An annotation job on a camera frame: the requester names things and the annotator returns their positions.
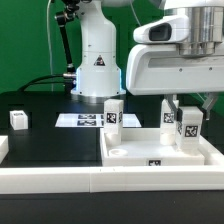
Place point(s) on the white U-shaped obstacle fence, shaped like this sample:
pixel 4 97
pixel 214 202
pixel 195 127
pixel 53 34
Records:
pixel 107 179

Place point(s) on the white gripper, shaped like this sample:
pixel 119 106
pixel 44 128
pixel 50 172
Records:
pixel 159 69

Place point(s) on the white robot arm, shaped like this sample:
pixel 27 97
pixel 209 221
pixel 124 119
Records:
pixel 183 52

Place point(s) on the white marker tag sheet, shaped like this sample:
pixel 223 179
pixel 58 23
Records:
pixel 92 120

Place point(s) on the white square table top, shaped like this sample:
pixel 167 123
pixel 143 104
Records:
pixel 142 147

